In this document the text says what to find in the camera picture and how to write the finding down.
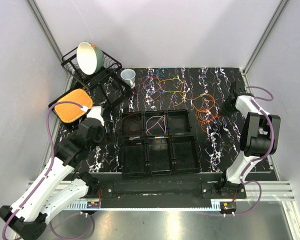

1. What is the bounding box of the orange cable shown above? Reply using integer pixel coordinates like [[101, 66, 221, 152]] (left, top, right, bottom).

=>
[[195, 93, 225, 135]]

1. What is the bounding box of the brown cable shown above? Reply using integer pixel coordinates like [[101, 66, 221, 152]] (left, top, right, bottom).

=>
[[122, 114, 142, 135]]

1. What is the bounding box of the yellow cable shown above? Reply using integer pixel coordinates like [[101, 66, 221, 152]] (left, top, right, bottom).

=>
[[157, 77, 206, 108]]

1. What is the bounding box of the white cable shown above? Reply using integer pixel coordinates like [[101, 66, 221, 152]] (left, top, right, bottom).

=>
[[145, 115, 166, 135]]

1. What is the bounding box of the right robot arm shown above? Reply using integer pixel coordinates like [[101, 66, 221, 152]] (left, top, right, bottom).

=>
[[216, 81, 281, 199]]

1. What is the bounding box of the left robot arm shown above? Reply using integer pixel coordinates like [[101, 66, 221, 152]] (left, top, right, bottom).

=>
[[0, 117, 106, 240]]

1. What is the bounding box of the black tray under mat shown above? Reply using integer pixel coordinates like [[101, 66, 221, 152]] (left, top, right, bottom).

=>
[[48, 87, 96, 130]]

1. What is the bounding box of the black bin back left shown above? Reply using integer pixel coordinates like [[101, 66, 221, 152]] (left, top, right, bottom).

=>
[[121, 112, 144, 137]]

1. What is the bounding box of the black bin front left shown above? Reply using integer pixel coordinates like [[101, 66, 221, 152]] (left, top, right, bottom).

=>
[[121, 137, 148, 178]]

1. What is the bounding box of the black dish rack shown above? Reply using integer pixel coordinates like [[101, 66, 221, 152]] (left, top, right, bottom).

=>
[[61, 48, 132, 111]]

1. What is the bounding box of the black bin back right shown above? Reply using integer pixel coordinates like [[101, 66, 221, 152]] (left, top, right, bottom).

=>
[[167, 109, 192, 135]]

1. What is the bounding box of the black bin back middle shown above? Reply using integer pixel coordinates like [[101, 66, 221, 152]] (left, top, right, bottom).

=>
[[144, 110, 168, 136]]

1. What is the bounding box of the white mug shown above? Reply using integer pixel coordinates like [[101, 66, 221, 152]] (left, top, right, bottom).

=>
[[120, 68, 136, 88]]

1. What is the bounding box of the green and white bowl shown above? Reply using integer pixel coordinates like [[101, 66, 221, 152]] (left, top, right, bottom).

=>
[[76, 42, 104, 75]]

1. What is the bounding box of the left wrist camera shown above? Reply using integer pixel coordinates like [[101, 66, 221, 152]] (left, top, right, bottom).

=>
[[81, 106, 105, 127]]

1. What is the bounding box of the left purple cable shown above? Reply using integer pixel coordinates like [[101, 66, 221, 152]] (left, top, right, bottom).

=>
[[1, 100, 96, 240]]

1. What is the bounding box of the red cable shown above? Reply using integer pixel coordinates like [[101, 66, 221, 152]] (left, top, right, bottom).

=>
[[132, 73, 166, 99]]

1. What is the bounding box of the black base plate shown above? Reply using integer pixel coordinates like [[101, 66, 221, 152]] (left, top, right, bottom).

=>
[[92, 172, 247, 200]]

